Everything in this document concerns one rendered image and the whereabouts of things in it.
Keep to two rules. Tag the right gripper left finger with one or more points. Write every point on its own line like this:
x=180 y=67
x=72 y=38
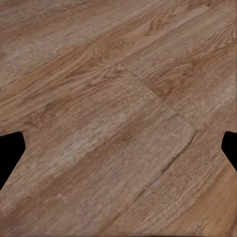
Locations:
x=12 y=147

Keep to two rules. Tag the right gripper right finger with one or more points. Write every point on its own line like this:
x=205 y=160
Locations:
x=229 y=147

